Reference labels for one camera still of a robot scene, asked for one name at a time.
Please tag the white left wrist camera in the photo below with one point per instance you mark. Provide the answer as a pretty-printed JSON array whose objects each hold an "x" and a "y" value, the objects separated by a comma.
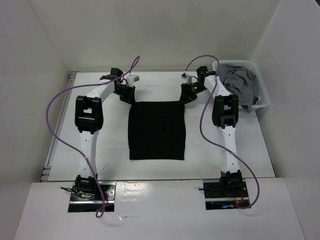
[{"x": 130, "y": 80}]

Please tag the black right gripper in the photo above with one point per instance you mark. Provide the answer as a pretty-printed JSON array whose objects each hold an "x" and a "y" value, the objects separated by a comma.
[{"x": 186, "y": 95}]

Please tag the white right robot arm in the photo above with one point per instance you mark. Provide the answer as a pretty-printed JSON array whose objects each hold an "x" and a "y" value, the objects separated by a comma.
[{"x": 225, "y": 116}]

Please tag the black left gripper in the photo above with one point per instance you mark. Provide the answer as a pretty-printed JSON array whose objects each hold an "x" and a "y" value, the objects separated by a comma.
[{"x": 130, "y": 98}]

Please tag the grey skirt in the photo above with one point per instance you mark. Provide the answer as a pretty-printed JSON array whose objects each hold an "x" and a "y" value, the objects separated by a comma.
[{"x": 240, "y": 81}]

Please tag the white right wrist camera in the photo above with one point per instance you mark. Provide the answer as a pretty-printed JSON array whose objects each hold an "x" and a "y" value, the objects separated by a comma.
[{"x": 188, "y": 78}]

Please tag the white perforated plastic basket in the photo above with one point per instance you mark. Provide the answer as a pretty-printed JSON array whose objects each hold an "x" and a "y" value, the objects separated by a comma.
[{"x": 263, "y": 95}]

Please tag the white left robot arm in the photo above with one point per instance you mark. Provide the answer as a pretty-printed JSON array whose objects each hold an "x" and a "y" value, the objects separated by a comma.
[{"x": 89, "y": 121}]

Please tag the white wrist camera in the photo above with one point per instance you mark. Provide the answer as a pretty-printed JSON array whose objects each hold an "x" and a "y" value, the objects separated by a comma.
[
  {"x": 130, "y": 80},
  {"x": 188, "y": 78}
]

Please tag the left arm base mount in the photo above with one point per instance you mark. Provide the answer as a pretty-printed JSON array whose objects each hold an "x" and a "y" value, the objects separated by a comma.
[{"x": 80, "y": 202}]

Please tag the black skirt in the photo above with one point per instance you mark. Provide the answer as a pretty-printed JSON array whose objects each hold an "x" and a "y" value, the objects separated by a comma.
[{"x": 157, "y": 131}]

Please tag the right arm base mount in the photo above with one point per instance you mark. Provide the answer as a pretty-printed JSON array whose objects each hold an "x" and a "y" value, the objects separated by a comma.
[{"x": 216, "y": 199}]

